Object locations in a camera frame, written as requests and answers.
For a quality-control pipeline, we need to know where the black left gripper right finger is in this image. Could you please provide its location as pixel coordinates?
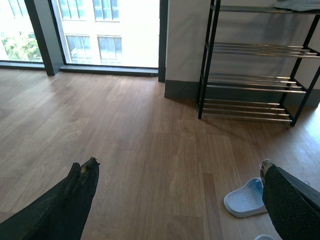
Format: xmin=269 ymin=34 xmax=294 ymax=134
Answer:
xmin=260 ymin=159 xmax=320 ymax=240

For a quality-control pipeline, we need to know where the black metal shoe rack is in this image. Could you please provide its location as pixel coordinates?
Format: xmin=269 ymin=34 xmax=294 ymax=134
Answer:
xmin=197 ymin=0 xmax=320 ymax=127

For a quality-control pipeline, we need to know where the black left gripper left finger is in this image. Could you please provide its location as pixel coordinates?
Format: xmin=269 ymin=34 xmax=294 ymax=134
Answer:
xmin=0 ymin=157 xmax=99 ymax=240

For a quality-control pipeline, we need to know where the dark window frame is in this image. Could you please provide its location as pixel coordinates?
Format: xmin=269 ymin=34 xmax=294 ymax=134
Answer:
xmin=0 ymin=0 xmax=169 ymax=83

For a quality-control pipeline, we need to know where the white blue slide sandal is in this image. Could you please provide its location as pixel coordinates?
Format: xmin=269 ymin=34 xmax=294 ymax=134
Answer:
xmin=223 ymin=177 xmax=267 ymax=218

